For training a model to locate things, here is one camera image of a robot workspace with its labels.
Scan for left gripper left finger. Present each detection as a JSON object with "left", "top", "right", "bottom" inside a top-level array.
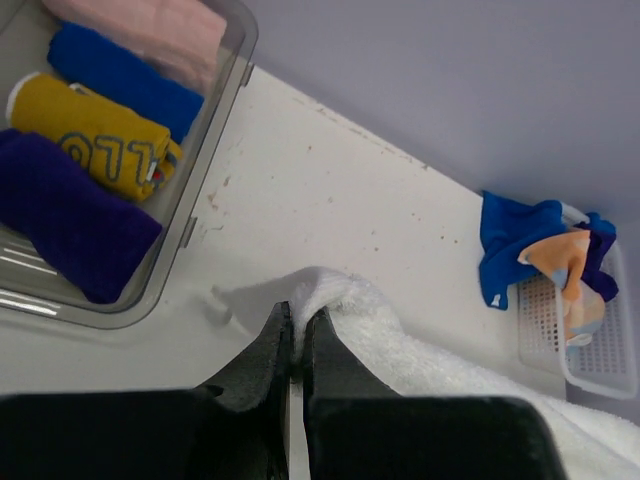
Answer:
[{"left": 1, "top": 302, "right": 293, "bottom": 479}]

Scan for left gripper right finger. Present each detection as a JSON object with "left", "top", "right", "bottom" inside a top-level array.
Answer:
[{"left": 302, "top": 309, "right": 567, "bottom": 479}]

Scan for white towel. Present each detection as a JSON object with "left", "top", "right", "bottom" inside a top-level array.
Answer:
[{"left": 290, "top": 267, "right": 639, "bottom": 479}]

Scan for purple rolled towel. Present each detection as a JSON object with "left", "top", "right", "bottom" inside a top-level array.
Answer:
[{"left": 1, "top": 129, "right": 162, "bottom": 304}]

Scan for blue cloth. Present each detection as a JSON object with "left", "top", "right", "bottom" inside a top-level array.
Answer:
[{"left": 479, "top": 191, "right": 566, "bottom": 311}]

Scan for white plastic basket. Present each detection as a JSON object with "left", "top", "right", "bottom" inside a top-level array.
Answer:
[{"left": 517, "top": 204, "right": 640, "bottom": 401}]

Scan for orange patterned cloth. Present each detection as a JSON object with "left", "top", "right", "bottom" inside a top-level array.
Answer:
[{"left": 518, "top": 229, "right": 606, "bottom": 347}]

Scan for dark purple cloth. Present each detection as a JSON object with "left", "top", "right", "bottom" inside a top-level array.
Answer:
[{"left": 576, "top": 212, "right": 619, "bottom": 303}]

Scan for yellow rolled towel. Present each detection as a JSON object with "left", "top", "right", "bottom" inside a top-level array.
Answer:
[{"left": 6, "top": 72, "right": 182, "bottom": 202}]

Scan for grey plastic bin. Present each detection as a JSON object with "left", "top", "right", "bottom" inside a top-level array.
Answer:
[{"left": 0, "top": 0, "right": 260, "bottom": 331}]

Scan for blue rolled towel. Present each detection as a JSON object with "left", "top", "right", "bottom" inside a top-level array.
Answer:
[{"left": 47, "top": 22, "right": 204, "bottom": 143}]

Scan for pink rolled towel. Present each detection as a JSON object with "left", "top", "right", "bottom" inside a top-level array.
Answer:
[{"left": 44, "top": 0, "right": 227, "bottom": 94}]

